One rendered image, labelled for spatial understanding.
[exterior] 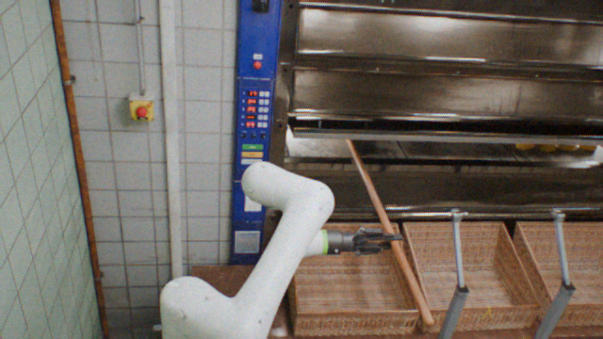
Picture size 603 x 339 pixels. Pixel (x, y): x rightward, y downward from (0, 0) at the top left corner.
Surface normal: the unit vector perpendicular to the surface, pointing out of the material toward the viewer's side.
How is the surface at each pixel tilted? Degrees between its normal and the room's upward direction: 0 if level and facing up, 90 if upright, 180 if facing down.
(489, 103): 70
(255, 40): 90
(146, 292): 90
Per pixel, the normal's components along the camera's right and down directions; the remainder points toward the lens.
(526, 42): 0.15, 0.23
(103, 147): 0.13, 0.55
